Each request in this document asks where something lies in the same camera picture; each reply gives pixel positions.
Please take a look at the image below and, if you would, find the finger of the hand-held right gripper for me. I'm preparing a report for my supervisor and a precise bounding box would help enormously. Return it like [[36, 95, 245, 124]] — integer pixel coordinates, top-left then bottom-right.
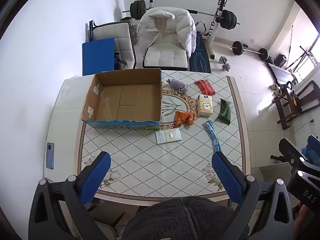
[[278, 137, 320, 172]]

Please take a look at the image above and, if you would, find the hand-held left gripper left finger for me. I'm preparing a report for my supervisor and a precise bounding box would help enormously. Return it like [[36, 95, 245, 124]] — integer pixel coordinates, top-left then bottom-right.
[[28, 151, 112, 240]]

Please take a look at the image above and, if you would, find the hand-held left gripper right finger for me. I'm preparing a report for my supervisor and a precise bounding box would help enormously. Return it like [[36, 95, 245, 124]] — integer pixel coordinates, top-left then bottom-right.
[[211, 151, 295, 240]]

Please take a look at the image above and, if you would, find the person's right hand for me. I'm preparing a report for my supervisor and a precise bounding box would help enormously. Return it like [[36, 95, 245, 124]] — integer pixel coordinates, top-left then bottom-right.
[[295, 205, 312, 233]]

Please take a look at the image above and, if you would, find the long blue strip packet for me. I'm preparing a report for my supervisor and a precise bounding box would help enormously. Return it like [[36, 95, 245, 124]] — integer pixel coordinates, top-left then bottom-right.
[[204, 120, 222, 152]]

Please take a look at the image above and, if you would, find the blue smartphone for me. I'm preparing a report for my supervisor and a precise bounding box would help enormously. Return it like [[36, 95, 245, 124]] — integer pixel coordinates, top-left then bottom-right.
[[46, 142, 55, 170]]

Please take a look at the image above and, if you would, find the dark wooden chair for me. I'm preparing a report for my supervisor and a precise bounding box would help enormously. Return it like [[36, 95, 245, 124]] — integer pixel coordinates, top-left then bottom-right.
[[271, 80, 320, 130]]

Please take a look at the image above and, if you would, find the gray fleece clothing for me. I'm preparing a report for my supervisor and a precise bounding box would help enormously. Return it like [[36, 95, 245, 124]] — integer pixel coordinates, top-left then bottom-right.
[[122, 196, 250, 240]]

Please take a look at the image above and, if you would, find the green tissue packet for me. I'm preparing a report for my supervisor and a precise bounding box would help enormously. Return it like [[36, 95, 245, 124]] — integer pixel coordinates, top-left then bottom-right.
[[217, 98, 233, 125]]

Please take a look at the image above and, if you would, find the black flat screen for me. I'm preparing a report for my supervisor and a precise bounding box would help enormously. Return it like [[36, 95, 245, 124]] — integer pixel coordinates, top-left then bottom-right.
[[269, 64, 298, 84]]

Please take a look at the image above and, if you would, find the flat white pack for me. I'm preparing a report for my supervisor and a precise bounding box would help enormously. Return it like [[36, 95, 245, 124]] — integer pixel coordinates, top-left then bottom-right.
[[155, 128, 181, 145]]

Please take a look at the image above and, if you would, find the orange tissue packet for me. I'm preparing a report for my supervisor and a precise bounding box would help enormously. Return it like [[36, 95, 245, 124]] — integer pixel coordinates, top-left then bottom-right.
[[174, 111, 196, 128]]

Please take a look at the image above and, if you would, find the white yellow tissue pack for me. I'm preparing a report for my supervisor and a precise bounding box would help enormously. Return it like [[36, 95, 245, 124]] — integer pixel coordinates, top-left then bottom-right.
[[197, 95, 214, 117]]

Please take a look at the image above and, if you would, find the open cardboard box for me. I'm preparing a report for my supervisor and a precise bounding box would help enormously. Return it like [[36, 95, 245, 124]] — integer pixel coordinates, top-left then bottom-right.
[[81, 68, 163, 130]]

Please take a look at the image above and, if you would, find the black box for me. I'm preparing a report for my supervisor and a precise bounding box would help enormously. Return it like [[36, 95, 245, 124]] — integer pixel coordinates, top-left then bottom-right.
[[275, 54, 287, 68]]

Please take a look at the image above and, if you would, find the metal stand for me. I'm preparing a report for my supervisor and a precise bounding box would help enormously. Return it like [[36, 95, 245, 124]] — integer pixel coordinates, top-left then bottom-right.
[[287, 25, 318, 73]]

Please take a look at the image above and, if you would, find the red tissue packet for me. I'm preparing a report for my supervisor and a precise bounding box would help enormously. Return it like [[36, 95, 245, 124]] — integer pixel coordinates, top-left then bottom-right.
[[194, 79, 216, 96]]

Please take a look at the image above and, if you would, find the grey rolled sock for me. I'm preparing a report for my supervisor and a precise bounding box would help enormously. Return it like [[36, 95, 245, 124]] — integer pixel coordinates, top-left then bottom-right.
[[165, 78, 190, 94]]

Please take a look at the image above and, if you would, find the short barbell with black plates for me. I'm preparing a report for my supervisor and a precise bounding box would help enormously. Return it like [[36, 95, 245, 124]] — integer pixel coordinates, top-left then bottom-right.
[[231, 41, 269, 61]]

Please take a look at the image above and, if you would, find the blue board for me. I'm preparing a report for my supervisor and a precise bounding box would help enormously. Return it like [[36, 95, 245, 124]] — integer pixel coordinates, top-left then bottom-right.
[[82, 38, 116, 76]]

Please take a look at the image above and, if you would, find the blue black bench pad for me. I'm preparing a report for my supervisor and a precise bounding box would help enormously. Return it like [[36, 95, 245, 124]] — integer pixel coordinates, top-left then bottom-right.
[[189, 31, 210, 73]]

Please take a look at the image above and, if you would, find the white padded chair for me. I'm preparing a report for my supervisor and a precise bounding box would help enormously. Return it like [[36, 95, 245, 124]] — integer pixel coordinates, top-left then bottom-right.
[[142, 41, 190, 72], [89, 20, 137, 70]]

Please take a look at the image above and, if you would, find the white weight bench rack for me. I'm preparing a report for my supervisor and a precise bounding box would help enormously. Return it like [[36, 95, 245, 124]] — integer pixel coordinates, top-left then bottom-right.
[[147, 0, 229, 60]]

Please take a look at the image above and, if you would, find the white puffer jacket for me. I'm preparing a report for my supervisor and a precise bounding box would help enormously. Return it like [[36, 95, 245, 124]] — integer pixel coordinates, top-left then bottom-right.
[[137, 7, 197, 55]]

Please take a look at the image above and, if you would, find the long barbell with black plates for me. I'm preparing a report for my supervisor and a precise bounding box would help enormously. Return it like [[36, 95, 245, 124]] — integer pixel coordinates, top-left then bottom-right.
[[122, 0, 241, 30]]

